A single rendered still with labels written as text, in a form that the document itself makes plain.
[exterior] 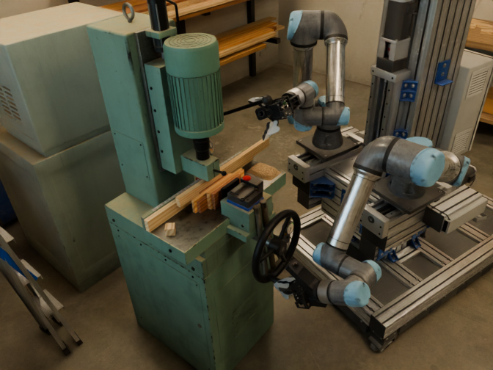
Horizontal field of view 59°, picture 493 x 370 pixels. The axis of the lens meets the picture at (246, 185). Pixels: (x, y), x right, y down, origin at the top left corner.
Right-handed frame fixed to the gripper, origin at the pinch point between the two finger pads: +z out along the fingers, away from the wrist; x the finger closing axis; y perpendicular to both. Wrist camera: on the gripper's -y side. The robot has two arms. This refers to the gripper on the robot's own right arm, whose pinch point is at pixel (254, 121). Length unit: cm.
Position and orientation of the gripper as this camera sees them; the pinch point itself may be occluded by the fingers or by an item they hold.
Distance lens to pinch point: 155.5
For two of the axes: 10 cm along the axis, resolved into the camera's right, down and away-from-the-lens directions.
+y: 6.9, -0.5, -7.2
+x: 3.6, 8.9, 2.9
